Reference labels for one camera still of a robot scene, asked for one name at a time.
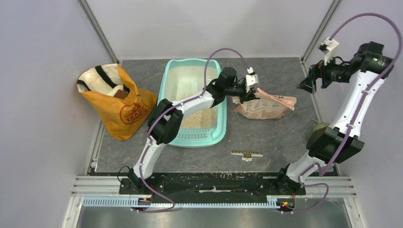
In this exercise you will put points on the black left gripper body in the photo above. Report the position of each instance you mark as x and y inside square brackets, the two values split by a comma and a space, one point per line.
[244, 92]

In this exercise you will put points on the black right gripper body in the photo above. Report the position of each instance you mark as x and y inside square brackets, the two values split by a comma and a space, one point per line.
[327, 77]

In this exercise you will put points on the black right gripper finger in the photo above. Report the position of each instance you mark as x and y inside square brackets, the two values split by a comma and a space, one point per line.
[309, 84]
[314, 71]

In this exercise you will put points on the pink cat litter bag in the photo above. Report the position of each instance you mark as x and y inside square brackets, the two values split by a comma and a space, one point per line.
[265, 107]

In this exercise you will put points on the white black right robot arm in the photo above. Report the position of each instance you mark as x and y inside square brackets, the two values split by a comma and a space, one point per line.
[338, 141]

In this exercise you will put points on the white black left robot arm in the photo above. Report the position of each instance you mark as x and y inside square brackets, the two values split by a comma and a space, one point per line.
[167, 117]

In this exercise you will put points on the tan litter pile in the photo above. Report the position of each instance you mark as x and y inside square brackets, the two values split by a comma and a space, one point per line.
[203, 119]

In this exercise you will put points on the teal plastic litter box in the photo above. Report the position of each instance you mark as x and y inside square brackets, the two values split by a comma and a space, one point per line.
[187, 77]

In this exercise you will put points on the green netted melon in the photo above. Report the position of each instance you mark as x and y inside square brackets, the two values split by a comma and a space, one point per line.
[319, 125]

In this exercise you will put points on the orange Trader Joe's bag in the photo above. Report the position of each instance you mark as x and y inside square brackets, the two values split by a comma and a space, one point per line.
[121, 105]

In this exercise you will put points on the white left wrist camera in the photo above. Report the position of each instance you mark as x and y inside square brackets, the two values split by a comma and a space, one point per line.
[251, 79]

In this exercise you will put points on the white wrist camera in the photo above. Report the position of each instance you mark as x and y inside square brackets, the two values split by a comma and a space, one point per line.
[251, 79]
[329, 48]

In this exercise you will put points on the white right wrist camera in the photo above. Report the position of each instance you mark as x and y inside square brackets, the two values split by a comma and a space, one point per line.
[329, 48]

